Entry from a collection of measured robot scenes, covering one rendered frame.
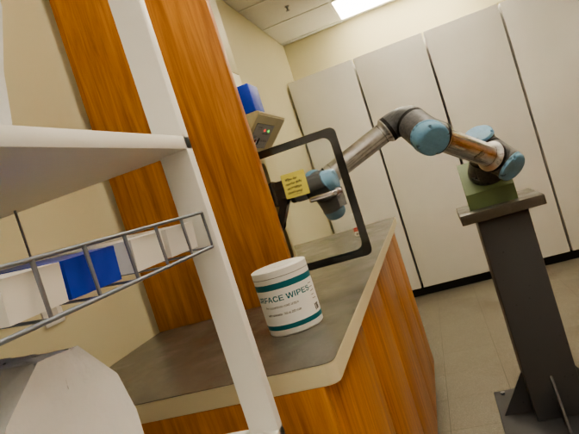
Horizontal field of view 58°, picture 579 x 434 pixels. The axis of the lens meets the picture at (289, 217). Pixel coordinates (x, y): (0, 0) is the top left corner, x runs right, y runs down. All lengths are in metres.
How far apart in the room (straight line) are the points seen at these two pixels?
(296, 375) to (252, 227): 0.69
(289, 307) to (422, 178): 3.59
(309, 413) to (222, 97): 0.95
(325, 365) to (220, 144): 0.84
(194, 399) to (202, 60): 0.98
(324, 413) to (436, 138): 1.08
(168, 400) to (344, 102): 3.91
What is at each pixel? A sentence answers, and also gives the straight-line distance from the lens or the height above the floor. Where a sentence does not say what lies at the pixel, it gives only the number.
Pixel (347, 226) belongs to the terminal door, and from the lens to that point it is 1.57.
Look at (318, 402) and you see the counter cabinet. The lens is 0.96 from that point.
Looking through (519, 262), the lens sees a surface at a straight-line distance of 2.30.
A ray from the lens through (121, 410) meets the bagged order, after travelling 0.56.
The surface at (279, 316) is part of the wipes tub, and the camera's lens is 1.16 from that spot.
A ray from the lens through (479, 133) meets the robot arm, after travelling 2.18.
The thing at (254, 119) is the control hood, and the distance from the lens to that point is 1.61.
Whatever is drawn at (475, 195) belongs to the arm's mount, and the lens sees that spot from 2.27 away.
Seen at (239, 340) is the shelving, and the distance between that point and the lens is 0.76.
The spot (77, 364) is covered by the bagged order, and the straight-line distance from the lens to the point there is 0.54.
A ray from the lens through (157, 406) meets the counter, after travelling 1.08.
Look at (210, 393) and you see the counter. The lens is 1.02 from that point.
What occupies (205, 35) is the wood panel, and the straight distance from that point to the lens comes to 1.61.
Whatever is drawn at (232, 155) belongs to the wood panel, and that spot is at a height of 1.40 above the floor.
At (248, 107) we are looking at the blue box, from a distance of 1.63.
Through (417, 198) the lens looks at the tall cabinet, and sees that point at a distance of 4.66.
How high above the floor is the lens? 1.24
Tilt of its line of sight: 2 degrees down
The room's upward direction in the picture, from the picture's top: 18 degrees counter-clockwise
